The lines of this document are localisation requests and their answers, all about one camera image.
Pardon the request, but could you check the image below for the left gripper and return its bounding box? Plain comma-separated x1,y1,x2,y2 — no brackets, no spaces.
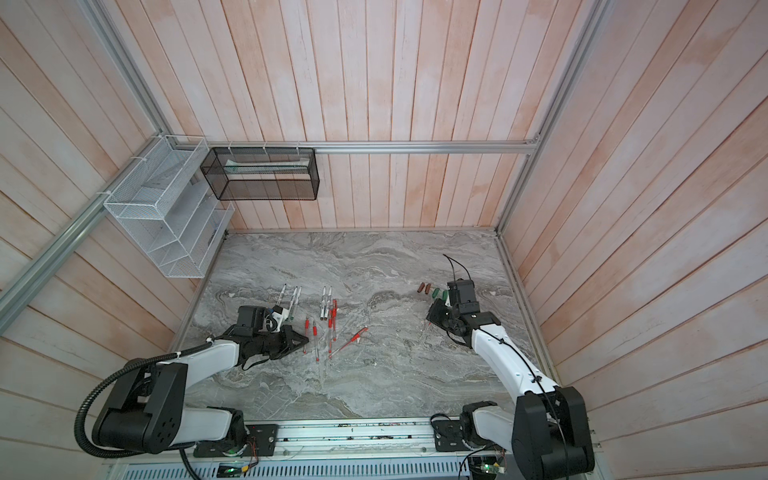
253,325,310,360

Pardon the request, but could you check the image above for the green marker pen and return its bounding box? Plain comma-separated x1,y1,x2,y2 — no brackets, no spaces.
291,286,302,320
285,286,300,321
276,284,287,305

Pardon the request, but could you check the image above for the brown marker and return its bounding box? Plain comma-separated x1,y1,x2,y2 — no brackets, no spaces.
319,286,327,321
324,287,333,321

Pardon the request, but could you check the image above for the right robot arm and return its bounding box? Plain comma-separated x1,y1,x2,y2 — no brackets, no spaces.
427,279,595,479

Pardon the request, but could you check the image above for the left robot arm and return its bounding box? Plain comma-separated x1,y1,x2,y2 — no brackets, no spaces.
74,306,309,458

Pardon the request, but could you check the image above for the red gel pen long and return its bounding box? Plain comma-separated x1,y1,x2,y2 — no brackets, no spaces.
312,321,321,363

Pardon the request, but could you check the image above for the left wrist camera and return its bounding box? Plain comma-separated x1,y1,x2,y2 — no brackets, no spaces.
264,305,289,332

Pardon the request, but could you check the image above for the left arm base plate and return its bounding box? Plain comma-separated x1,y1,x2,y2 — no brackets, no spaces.
193,424,279,458

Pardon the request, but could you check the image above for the aluminium front rail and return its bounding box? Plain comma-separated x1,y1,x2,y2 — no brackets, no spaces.
104,416,601,466

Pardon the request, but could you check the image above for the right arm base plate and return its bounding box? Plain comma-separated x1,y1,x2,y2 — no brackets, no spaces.
429,416,474,453

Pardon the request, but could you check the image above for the black wire mesh basket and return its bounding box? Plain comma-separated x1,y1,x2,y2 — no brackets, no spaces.
200,146,320,201

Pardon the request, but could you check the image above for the white wire mesh shelf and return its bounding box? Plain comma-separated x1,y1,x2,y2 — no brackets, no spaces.
104,135,234,279

